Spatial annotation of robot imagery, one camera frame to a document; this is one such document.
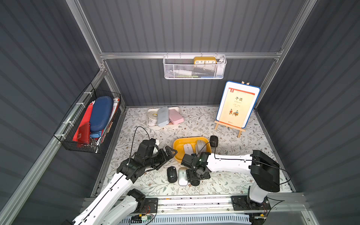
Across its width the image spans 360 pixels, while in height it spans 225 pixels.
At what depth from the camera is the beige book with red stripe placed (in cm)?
87

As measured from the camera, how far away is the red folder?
64 centimetres

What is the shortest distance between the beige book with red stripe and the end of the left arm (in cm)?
49

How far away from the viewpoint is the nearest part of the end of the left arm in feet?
1.68
